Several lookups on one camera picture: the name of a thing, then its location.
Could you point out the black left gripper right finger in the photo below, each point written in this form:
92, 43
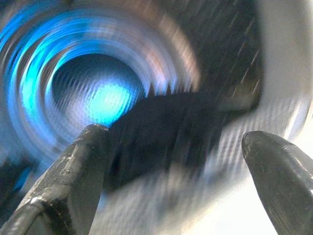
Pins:
281, 176

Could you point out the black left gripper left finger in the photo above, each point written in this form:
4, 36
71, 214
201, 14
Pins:
66, 181

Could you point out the black garment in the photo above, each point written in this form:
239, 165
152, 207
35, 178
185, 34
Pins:
166, 137

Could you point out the white washing machine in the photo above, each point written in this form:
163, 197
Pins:
156, 61

